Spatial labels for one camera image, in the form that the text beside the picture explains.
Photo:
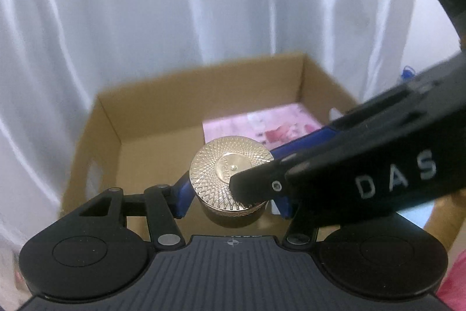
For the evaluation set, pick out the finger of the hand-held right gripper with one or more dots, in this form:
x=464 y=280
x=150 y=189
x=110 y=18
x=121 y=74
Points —
x=309 y=141
x=255 y=183

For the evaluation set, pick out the pink floral blanket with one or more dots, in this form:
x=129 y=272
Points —
x=455 y=285

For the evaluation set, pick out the pink picture book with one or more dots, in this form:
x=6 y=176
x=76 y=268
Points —
x=236 y=129

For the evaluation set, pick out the cardboard box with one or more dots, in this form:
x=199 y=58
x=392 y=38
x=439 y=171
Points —
x=145 y=121

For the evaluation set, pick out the white curtain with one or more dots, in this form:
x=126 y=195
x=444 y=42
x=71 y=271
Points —
x=145 y=5

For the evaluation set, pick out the blue water bottle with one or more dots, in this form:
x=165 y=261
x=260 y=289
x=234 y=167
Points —
x=407 y=73

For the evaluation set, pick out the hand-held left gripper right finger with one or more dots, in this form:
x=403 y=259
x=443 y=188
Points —
x=285 y=207

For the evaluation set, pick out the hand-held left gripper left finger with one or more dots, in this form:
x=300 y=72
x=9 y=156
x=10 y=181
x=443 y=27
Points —
x=184 y=198

